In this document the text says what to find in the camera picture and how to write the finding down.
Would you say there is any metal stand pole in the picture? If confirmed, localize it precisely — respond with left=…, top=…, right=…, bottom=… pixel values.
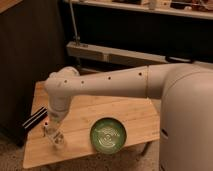
left=69, top=0, right=81, bottom=46

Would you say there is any green glass bowl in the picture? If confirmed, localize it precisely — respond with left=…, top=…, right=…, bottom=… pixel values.
left=90, top=117, right=127, bottom=154

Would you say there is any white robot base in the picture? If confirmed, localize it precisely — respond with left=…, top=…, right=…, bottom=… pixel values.
left=159, top=70, right=213, bottom=171

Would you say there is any long beige case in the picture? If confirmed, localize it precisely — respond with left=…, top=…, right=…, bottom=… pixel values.
left=66, top=41, right=213, bottom=69

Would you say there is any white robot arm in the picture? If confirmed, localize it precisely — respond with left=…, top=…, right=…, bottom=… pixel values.
left=45, top=64, right=199, bottom=122

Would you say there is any wooden folding table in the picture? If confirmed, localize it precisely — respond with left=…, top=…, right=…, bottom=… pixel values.
left=22, top=68, right=162, bottom=170

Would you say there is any wooden shelf with clutter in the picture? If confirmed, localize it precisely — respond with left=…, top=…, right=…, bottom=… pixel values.
left=63, top=0, right=213, bottom=20

